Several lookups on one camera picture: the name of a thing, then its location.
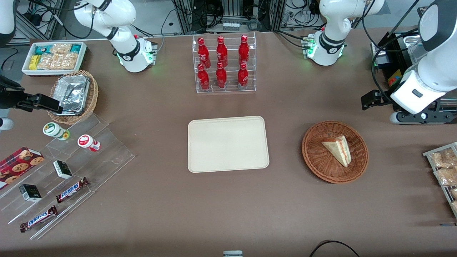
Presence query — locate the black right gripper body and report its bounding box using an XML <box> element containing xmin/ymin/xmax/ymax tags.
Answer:
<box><xmin>0</xmin><ymin>76</ymin><xmax>26</xmax><ymax>110</ymax></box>

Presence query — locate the triangle sandwich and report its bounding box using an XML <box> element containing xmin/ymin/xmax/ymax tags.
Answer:
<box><xmin>321</xmin><ymin>135</ymin><xmax>352</xmax><ymax>168</ymax></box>

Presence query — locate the light wicker basket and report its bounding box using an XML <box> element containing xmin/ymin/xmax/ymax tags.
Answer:
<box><xmin>47</xmin><ymin>70</ymin><xmax>99</xmax><ymax>125</ymax></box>

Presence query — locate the brown round wicker basket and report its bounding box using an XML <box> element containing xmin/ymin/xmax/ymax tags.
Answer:
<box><xmin>302</xmin><ymin>121</ymin><xmax>369</xmax><ymax>185</ymax></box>

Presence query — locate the beige plastic tray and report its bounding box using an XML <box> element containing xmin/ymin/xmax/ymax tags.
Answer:
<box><xmin>188</xmin><ymin>116</ymin><xmax>270</xmax><ymax>173</ymax></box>

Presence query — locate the green lid yogurt bottle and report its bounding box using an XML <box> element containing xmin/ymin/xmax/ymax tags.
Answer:
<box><xmin>42</xmin><ymin>122</ymin><xmax>71</xmax><ymax>141</ymax></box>

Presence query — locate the aluminium foil container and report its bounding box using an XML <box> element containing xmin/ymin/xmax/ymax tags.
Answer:
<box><xmin>53</xmin><ymin>75</ymin><xmax>90</xmax><ymax>116</ymax></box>

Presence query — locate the black food warmer case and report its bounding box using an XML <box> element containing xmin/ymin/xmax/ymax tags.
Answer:
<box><xmin>371</xmin><ymin>30</ymin><xmax>457</xmax><ymax>112</ymax></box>

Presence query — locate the large clear rice cracker bag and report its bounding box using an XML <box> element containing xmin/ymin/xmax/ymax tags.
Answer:
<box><xmin>37</xmin><ymin>53</ymin><xmax>78</xmax><ymax>71</ymax></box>

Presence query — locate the small clear rice cracker bag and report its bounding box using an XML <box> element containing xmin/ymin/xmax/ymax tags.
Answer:
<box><xmin>50</xmin><ymin>43</ymin><xmax>72</xmax><ymax>55</ymax></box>

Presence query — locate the red lid yogurt bottle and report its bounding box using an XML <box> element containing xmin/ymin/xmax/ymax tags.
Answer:
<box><xmin>77</xmin><ymin>134</ymin><xmax>101</xmax><ymax>152</ymax></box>

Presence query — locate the white rectangular snack bin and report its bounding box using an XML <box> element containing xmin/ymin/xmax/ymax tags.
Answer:
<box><xmin>21</xmin><ymin>41</ymin><xmax>87</xmax><ymax>77</ymax></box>

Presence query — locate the red cookie box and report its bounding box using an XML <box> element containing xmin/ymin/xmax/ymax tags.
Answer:
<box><xmin>0</xmin><ymin>147</ymin><xmax>45</xmax><ymax>190</ymax></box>

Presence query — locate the small black box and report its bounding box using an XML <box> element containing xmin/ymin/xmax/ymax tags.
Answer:
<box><xmin>52</xmin><ymin>160</ymin><xmax>73</xmax><ymax>180</ymax></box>
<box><xmin>19</xmin><ymin>184</ymin><xmax>42</xmax><ymax>203</ymax></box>

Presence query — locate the clear acrylic step display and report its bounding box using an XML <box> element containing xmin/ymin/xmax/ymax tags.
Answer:
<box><xmin>0</xmin><ymin>113</ymin><xmax>136</xmax><ymax>241</ymax></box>

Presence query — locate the Snickers chocolate bar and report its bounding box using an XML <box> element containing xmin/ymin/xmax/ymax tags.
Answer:
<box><xmin>55</xmin><ymin>177</ymin><xmax>90</xmax><ymax>204</ymax></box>
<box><xmin>19</xmin><ymin>205</ymin><xmax>59</xmax><ymax>233</ymax></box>

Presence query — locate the red cola bottle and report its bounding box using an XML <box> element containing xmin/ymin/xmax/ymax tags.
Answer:
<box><xmin>215</xmin><ymin>62</ymin><xmax>228</xmax><ymax>89</ymax></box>
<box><xmin>197</xmin><ymin>64</ymin><xmax>210</xmax><ymax>91</ymax></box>
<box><xmin>197</xmin><ymin>37</ymin><xmax>211</xmax><ymax>69</ymax></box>
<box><xmin>216</xmin><ymin>36</ymin><xmax>229</xmax><ymax>68</ymax></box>
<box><xmin>237</xmin><ymin>62</ymin><xmax>249</xmax><ymax>90</ymax></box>
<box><xmin>238</xmin><ymin>35</ymin><xmax>250</xmax><ymax>66</ymax></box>

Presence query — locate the clear acrylic bottle rack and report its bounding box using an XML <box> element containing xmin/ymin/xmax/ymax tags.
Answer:
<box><xmin>192</xmin><ymin>32</ymin><xmax>257</xmax><ymax>94</ymax></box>

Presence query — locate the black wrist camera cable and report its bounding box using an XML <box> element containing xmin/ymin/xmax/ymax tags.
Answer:
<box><xmin>362</xmin><ymin>0</ymin><xmax>424</xmax><ymax>105</ymax></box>

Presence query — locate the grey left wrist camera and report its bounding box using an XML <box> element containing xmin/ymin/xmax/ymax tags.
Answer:
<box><xmin>390</xmin><ymin>107</ymin><xmax>457</xmax><ymax>125</ymax></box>

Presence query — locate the grey wire rack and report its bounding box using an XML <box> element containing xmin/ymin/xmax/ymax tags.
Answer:
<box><xmin>422</xmin><ymin>142</ymin><xmax>457</xmax><ymax>218</ymax></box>

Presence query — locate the black cable loop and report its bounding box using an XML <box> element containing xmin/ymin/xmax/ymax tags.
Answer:
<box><xmin>308</xmin><ymin>240</ymin><xmax>361</xmax><ymax>257</ymax></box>

